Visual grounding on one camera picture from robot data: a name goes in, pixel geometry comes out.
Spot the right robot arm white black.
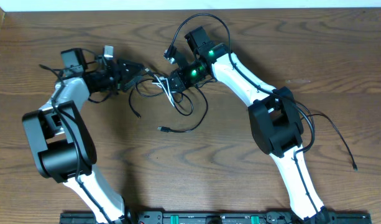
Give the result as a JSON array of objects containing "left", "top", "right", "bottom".
[{"left": 164, "top": 27, "right": 329, "bottom": 223}]

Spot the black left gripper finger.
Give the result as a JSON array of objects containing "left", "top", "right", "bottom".
[
  {"left": 118, "top": 59, "right": 145, "bottom": 78},
  {"left": 118, "top": 75, "right": 142, "bottom": 92}
]

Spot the white cable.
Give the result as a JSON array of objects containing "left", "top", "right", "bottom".
[{"left": 151, "top": 74, "right": 176, "bottom": 108}]

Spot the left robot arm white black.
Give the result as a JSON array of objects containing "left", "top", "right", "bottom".
[{"left": 22, "top": 45, "right": 150, "bottom": 223}]

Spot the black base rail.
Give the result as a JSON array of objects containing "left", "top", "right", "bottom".
[{"left": 59, "top": 212, "right": 372, "bottom": 224}]

